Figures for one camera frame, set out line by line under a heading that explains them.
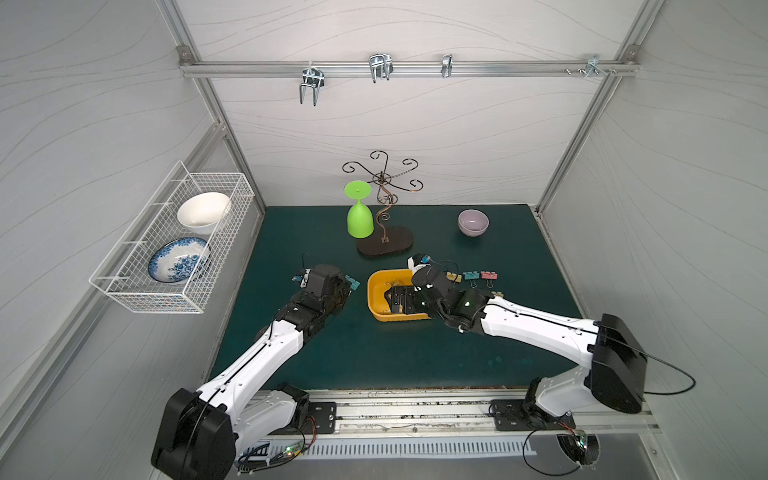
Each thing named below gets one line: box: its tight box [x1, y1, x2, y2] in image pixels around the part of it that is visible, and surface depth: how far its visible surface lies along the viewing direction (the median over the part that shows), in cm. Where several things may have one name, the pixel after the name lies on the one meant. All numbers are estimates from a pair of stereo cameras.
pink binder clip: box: [480, 271, 498, 288], surface depth 102 cm
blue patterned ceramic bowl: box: [148, 237, 208, 283], surface depth 66 cm
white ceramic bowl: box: [177, 192, 230, 235], surface depth 73 cm
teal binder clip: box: [462, 271, 480, 289], surface depth 102 cm
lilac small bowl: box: [458, 209, 490, 237], surface depth 113 cm
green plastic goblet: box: [344, 180, 374, 239], surface depth 88 cm
